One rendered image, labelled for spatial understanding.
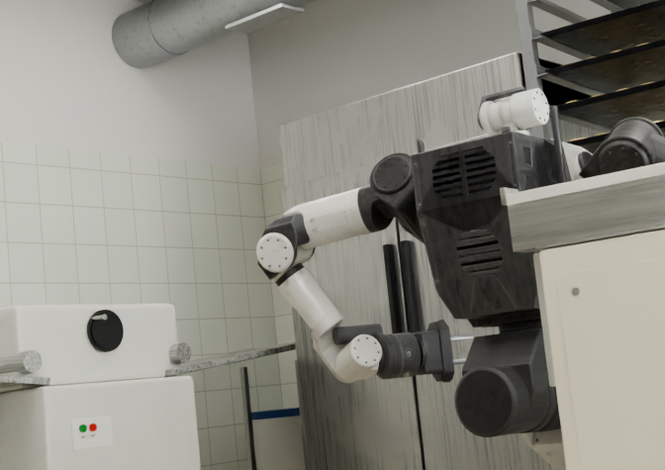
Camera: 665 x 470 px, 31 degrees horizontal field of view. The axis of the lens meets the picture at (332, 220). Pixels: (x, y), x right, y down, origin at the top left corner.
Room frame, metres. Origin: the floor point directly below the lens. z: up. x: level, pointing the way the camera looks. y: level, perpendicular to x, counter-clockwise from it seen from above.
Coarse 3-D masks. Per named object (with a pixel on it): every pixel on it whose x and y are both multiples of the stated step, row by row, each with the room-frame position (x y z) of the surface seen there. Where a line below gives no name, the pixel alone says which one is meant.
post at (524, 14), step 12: (516, 0) 2.74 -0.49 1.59; (528, 12) 2.73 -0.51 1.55; (528, 24) 2.72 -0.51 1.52; (528, 36) 2.72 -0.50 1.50; (528, 48) 2.73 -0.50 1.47; (528, 60) 2.73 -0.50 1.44; (528, 72) 2.73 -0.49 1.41; (528, 84) 2.73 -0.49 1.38; (540, 84) 2.74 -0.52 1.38; (540, 132) 2.72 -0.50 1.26
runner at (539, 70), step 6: (540, 66) 2.74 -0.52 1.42; (540, 72) 2.74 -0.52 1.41; (546, 72) 2.71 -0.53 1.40; (546, 78) 2.75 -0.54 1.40; (552, 78) 2.76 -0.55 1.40; (558, 78) 2.76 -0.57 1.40; (564, 84) 2.83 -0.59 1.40; (570, 84) 2.83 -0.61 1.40; (576, 84) 2.84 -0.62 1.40; (576, 90) 2.90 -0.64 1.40; (582, 90) 2.91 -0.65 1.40; (588, 90) 2.92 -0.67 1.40; (594, 90) 2.92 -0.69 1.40
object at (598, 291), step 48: (576, 240) 1.17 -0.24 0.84; (624, 240) 1.14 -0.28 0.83; (576, 288) 1.17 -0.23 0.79; (624, 288) 1.14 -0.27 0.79; (576, 336) 1.17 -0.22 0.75; (624, 336) 1.14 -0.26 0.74; (576, 384) 1.18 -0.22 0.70; (624, 384) 1.15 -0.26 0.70; (576, 432) 1.18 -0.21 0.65; (624, 432) 1.15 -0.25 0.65
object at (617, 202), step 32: (512, 192) 1.23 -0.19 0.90; (544, 192) 1.19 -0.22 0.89; (576, 192) 1.17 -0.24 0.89; (608, 192) 1.15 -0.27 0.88; (640, 192) 1.13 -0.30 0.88; (512, 224) 1.22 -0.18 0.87; (544, 224) 1.20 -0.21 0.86; (576, 224) 1.18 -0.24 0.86; (608, 224) 1.16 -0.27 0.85; (640, 224) 1.14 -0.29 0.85
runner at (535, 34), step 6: (534, 30) 2.73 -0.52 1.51; (534, 36) 2.73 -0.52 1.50; (540, 36) 2.71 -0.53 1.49; (540, 42) 2.75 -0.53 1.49; (546, 42) 2.76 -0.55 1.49; (552, 42) 2.76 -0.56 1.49; (558, 48) 2.83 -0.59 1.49; (564, 48) 2.83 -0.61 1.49; (570, 48) 2.84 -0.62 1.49; (570, 54) 2.90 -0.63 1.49; (576, 54) 2.90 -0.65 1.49; (582, 54) 2.91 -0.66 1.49; (588, 54) 2.92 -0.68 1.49
